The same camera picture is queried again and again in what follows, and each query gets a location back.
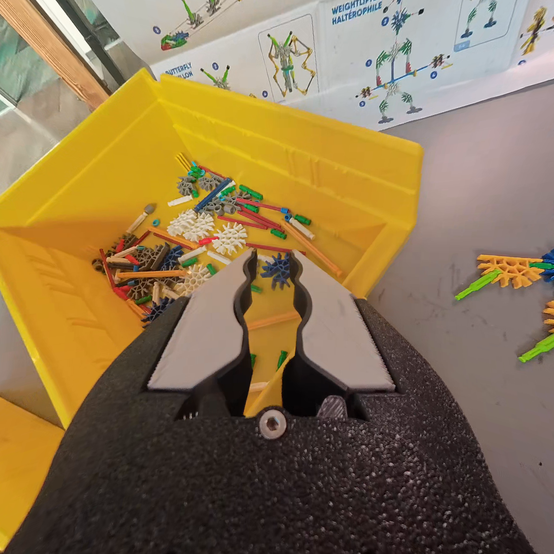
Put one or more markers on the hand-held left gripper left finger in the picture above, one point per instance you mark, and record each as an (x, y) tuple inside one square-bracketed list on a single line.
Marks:
[(203, 342)]

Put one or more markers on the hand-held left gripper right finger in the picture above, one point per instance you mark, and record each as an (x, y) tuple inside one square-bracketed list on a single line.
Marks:
[(342, 342)]

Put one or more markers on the pile of toy pieces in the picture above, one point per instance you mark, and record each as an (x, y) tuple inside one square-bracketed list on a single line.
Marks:
[(194, 225)]

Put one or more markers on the large blue connector fan assembly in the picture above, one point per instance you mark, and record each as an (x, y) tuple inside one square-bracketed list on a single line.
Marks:
[(510, 270)]

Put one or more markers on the yellow storage bin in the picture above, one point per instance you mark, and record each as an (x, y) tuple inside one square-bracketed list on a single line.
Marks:
[(21, 454), (281, 151)]

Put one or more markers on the grey desk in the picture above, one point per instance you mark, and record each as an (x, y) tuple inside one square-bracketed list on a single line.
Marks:
[(476, 194)]

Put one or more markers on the toy instruction sheet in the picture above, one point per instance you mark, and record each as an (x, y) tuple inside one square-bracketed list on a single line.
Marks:
[(346, 43)]

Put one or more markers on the black metal frame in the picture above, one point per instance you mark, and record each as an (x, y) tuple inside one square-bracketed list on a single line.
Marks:
[(93, 39)]

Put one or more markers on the wooden post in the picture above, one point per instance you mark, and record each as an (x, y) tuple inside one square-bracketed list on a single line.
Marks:
[(52, 47)]

